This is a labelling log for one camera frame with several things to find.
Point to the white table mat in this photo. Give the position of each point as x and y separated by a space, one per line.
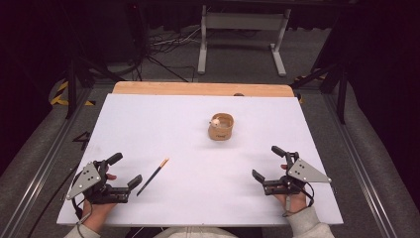
185 139

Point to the person's right hand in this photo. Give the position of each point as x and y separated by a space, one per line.
294 202

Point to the beige round basket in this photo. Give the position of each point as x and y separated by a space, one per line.
220 130

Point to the dark pencil with orange tip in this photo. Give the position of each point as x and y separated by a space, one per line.
153 177

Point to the person's light clothing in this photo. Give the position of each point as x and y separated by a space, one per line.
198 233

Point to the black tripod stand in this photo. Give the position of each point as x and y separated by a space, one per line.
74 76

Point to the person's left hand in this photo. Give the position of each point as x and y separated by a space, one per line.
97 211

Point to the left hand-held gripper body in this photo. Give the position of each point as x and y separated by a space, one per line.
86 177

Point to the black triangular bracket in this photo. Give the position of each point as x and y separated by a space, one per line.
82 139

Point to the black metal stand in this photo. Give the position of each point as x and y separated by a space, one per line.
340 82

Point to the small white object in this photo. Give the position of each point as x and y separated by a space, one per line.
215 123

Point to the yellow black floor tape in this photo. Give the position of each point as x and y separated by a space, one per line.
59 95

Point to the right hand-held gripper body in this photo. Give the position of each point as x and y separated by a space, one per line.
305 173

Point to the white metal stand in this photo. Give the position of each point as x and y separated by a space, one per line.
244 21

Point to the aluminium rail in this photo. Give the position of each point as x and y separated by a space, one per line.
360 165
39 172

